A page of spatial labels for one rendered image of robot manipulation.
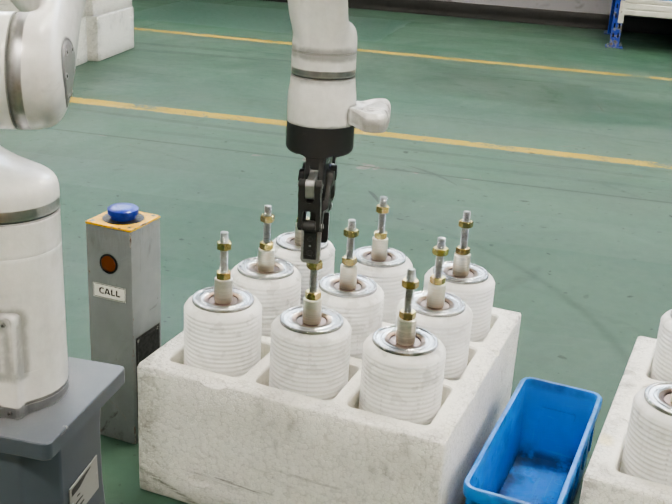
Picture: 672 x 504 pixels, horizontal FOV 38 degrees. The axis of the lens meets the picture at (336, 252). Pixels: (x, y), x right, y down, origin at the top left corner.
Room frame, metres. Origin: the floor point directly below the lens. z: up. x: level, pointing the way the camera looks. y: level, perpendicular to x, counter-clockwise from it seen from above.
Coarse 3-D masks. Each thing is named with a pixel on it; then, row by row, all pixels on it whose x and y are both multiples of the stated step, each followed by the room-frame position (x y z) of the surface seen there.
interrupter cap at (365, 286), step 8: (320, 280) 1.16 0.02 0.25; (328, 280) 1.17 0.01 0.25; (336, 280) 1.17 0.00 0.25; (360, 280) 1.18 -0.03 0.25; (368, 280) 1.18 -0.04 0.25; (320, 288) 1.15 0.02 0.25; (328, 288) 1.14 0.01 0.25; (336, 288) 1.15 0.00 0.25; (360, 288) 1.16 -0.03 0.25; (368, 288) 1.15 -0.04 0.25; (376, 288) 1.15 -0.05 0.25; (336, 296) 1.12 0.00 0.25; (344, 296) 1.12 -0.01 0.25; (352, 296) 1.12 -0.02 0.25; (360, 296) 1.13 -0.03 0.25
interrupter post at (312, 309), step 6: (306, 300) 1.04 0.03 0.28; (312, 300) 1.04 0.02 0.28; (318, 300) 1.04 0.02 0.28; (306, 306) 1.04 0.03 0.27; (312, 306) 1.04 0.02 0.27; (318, 306) 1.04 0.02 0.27; (306, 312) 1.04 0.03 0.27; (312, 312) 1.04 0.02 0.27; (318, 312) 1.04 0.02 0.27; (306, 318) 1.04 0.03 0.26; (312, 318) 1.04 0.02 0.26; (318, 318) 1.04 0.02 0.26; (312, 324) 1.04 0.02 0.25
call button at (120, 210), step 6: (114, 204) 1.20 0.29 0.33; (120, 204) 1.20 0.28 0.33; (126, 204) 1.20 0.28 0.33; (132, 204) 1.21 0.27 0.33; (108, 210) 1.18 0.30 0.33; (114, 210) 1.18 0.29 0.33; (120, 210) 1.18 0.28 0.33; (126, 210) 1.18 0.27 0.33; (132, 210) 1.18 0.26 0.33; (138, 210) 1.20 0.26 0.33; (114, 216) 1.18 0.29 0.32; (120, 216) 1.17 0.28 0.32; (126, 216) 1.18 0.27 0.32; (132, 216) 1.18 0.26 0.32
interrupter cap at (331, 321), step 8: (288, 312) 1.06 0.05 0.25; (296, 312) 1.06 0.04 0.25; (328, 312) 1.07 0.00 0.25; (336, 312) 1.07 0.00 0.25; (280, 320) 1.04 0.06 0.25; (288, 320) 1.04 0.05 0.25; (296, 320) 1.04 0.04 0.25; (328, 320) 1.05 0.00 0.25; (336, 320) 1.05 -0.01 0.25; (288, 328) 1.02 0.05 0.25; (296, 328) 1.02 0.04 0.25; (304, 328) 1.02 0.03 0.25; (312, 328) 1.02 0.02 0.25; (320, 328) 1.02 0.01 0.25; (328, 328) 1.02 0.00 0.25; (336, 328) 1.02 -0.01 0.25
